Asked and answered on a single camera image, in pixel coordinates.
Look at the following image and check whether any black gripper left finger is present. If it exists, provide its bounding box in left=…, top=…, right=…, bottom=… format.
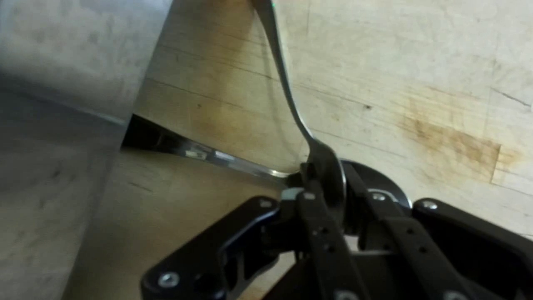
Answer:
left=297, top=164, right=370, bottom=300

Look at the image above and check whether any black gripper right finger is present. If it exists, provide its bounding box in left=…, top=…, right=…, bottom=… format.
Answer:
left=345, top=163, right=497, bottom=300

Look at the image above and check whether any silver spoon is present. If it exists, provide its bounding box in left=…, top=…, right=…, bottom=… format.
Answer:
left=252, top=0, right=347, bottom=211
left=122, top=113, right=414, bottom=209

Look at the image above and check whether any silver spoon on table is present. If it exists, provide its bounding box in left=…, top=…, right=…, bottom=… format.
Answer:
left=122, top=113, right=414, bottom=209

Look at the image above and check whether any steel dish rack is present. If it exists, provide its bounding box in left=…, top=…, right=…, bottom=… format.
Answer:
left=0, top=0, right=172, bottom=300

